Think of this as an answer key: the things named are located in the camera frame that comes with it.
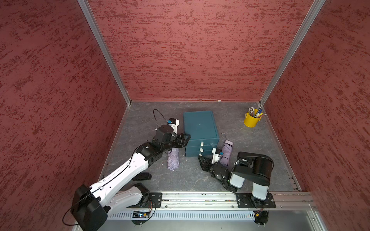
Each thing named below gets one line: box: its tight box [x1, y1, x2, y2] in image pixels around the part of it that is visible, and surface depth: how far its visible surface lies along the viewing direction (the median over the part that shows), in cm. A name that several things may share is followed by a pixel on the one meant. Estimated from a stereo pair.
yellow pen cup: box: [243, 112, 262, 129], surface depth 102 cm
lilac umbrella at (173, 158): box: [167, 147, 180, 171], surface depth 86 cm
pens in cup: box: [248, 105, 267, 118], surface depth 102 cm
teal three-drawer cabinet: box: [183, 110, 220, 158], surface depth 81 cm
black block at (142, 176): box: [132, 171, 152, 181], surface depth 84 cm
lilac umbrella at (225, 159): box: [218, 140, 234, 168], surface depth 93 cm
